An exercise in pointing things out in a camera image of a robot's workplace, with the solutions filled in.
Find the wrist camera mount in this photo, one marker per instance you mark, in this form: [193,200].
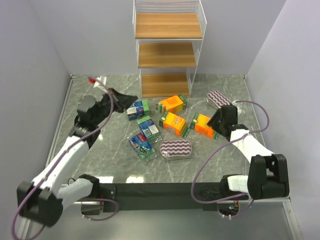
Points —
[238,106]
[98,82]

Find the black base beam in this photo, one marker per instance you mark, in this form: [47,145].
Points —
[163,196]

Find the white wire shelf rack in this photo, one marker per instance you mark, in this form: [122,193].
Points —
[171,6]

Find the purple wavy sponge pack centre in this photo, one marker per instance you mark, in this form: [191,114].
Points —
[176,149]

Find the purple wavy sponge pack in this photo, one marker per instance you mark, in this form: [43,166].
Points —
[217,99]
[176,149]

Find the blue green sponge pack lower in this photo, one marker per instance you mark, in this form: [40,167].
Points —
[141,146]

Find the top wooden shelf board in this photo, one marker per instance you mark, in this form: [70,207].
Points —
[167,26]

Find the purple wavy sponge pack right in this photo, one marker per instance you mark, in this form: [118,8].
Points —
[217,99]

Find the middle wooden shelf board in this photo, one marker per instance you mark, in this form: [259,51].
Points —
[166,55]

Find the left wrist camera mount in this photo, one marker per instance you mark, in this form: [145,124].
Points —
[98,82]

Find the blue green sponge pack middle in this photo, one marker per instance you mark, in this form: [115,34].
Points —
[148,129]

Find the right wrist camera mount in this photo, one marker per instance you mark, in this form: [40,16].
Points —
[238,106]

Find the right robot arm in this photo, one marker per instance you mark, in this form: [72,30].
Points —
[268,172]

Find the blue green sponge pack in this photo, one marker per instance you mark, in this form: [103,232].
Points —
[148,129]
[141,146]
[138,109]

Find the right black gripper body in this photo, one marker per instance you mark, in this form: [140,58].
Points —
[223,120]

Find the left aluminium rail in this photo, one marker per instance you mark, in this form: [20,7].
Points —
[20,235]

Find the blue green sponge pack upper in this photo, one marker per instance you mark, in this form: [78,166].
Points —
[138,109]

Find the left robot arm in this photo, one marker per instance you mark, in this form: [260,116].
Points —
[43,200]

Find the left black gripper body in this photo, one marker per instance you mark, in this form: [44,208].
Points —
[114,100]

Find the orange sponge pack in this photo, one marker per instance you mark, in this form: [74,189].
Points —
[199,124]
[173,104]
[174,124]

